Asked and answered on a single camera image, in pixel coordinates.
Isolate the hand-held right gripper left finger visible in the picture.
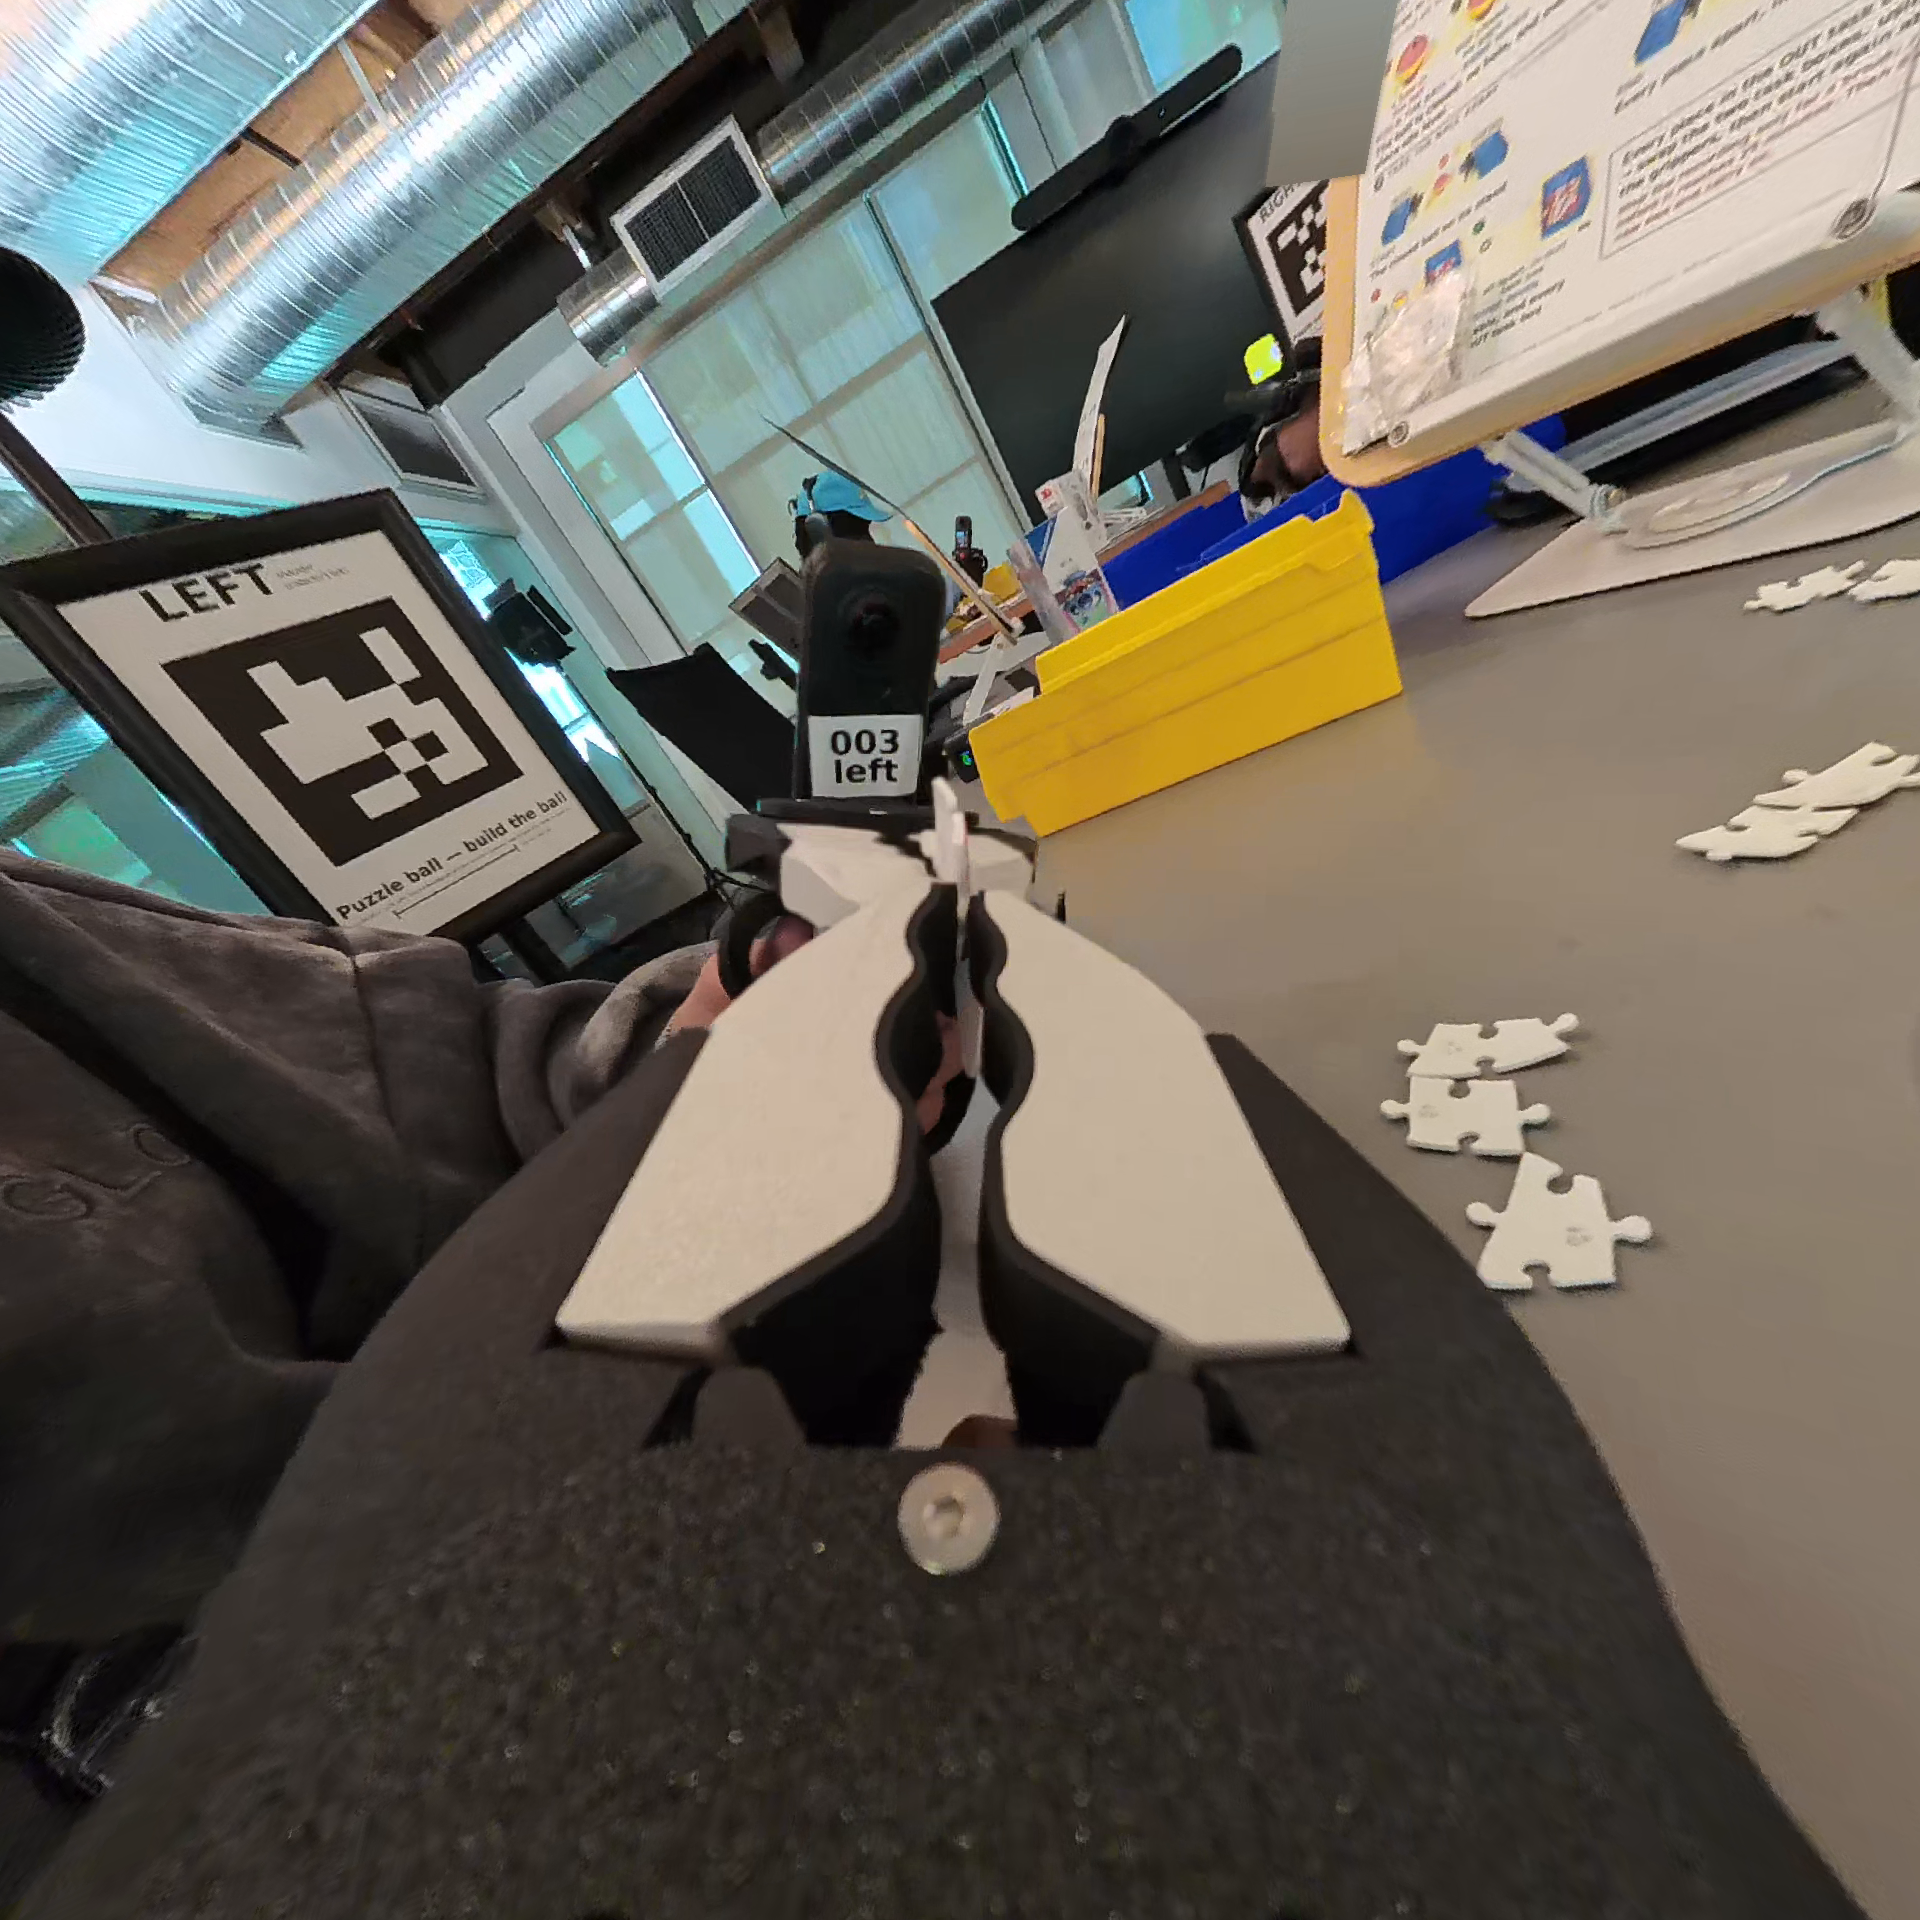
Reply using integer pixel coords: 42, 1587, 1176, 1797
554, 881, 971, 1452

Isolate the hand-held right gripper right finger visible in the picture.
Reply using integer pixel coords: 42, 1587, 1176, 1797
965, 893, 1355, 1452

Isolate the person's left hand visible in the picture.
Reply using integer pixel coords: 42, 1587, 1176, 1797
666, 915, 818, 1041

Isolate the yellow plastic bin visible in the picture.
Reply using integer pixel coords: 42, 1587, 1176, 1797
965, 486, 1402, 841

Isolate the blue plastic bin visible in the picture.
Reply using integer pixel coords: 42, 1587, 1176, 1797
1100, 432, 1569, 591

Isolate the large black monitor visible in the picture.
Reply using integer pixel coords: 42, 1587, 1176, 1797
928, 48, 1355, 503

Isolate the white ceiling vent grille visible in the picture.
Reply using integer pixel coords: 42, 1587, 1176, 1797
607, 113, 779, 294

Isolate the framed black-white marker sign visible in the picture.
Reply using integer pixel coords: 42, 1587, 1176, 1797
0, 486, 640, 948

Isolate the black video bar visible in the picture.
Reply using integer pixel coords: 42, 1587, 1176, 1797
1014, 43, 1248, 228

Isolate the person's grey hoodie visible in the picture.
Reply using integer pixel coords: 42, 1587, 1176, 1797
0, 844, 603, 1802

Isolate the small black-white marker sign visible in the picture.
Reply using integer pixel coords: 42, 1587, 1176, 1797
1230, 177, 1342, 347

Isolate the clear plastic bag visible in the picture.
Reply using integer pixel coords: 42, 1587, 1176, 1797
1338, 270, 1476, 453

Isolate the white board stand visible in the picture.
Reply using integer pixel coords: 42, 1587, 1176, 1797
1463, 285, 1920, 619

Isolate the instruction board with pictures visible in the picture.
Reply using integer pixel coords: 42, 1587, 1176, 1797
1318, 0, 1920, 493

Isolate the black round lamp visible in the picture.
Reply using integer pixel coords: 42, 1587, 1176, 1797
0, 246, 90, 541

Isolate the silver ventilation duct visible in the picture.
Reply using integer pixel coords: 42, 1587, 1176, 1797
558, 0, 1250, 368
146, 0, 849, 438
0, 0, 395, 289

